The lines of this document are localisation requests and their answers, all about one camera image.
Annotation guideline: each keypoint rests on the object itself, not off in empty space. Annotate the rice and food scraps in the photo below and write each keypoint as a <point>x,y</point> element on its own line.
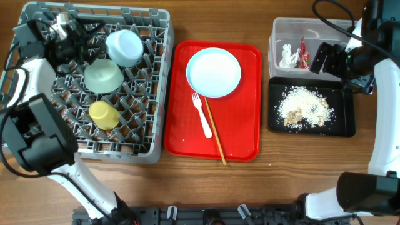
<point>303,108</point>

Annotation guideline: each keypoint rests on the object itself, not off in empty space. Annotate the crumpled white tissue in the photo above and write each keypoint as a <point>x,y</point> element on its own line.
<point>289,59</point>

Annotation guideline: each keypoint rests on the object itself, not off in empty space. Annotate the grey dishwasher rack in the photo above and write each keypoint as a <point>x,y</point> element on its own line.
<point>140,99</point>

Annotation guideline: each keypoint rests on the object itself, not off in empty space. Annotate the clear plastic bin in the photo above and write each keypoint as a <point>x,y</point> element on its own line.
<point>294,31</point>

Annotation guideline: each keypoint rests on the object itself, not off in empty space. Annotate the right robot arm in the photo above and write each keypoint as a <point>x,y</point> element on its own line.
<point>373,51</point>

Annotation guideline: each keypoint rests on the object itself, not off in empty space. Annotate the light blue bowl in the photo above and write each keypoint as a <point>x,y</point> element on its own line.
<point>124,47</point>

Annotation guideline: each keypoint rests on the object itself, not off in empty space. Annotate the light blue plate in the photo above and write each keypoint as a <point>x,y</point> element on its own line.
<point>213,72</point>

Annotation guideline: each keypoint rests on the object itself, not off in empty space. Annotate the white plastic fork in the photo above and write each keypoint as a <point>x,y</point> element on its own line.
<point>199,106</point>

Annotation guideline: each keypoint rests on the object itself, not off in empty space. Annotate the red snack wrapper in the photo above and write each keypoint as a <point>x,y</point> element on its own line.
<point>303,56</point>

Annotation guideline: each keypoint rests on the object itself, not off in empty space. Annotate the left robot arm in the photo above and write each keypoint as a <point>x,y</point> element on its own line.
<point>41,141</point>

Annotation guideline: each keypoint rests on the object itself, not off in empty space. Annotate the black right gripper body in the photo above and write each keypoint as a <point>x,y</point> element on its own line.
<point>338,62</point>

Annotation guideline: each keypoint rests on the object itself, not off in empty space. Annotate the black plastic tray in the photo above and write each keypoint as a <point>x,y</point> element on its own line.
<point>338,97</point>

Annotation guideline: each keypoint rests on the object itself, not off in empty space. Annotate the wooden chopstick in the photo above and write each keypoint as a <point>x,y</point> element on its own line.
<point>215,132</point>

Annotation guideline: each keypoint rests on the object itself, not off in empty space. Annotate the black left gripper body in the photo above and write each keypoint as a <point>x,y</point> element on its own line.
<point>72,49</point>

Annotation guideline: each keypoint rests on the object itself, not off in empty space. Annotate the green bowl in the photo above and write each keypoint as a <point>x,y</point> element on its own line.
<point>103,76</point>

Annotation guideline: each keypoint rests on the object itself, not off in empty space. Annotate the yellow cup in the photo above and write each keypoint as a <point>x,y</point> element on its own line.
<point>104,115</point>

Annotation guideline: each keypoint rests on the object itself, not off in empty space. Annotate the red plastic tray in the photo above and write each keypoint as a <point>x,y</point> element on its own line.
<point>237,116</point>

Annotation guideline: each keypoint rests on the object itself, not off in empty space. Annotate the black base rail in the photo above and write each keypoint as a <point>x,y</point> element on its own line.
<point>243,214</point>

